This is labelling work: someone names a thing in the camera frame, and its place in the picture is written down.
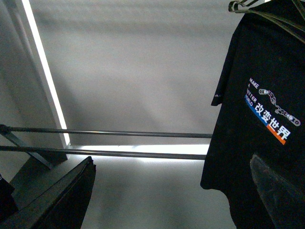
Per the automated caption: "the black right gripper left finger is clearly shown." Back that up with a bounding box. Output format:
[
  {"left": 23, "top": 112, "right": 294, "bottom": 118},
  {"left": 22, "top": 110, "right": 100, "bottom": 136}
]
[{"left": 0, "top": 156, "right": 96, "bottom": 229}]

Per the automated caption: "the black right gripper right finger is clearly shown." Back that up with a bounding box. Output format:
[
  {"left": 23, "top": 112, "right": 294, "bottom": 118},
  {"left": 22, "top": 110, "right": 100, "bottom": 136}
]
[{"left": 250, "top": 154, "right": 305, "bottom": 229}]

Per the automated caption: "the black printed t-shirt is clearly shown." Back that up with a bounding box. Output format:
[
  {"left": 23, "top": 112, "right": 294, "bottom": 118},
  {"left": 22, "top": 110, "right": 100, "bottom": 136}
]
[{"left": 201, "top": 0, "right": 305, "bottom": 229}]

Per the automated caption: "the bronze metal clothes hanger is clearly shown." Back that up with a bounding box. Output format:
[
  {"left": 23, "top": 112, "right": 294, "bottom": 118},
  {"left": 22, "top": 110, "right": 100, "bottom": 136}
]
[{"left": 228, "top": 0, "right": 305, "bottom": 43}]

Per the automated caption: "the grey metal drying rack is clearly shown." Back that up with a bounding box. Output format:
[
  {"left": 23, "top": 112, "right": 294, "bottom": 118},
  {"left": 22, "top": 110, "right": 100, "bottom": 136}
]
[{"left": 0, "top": 124, "right": 212, "bottom": 169}]

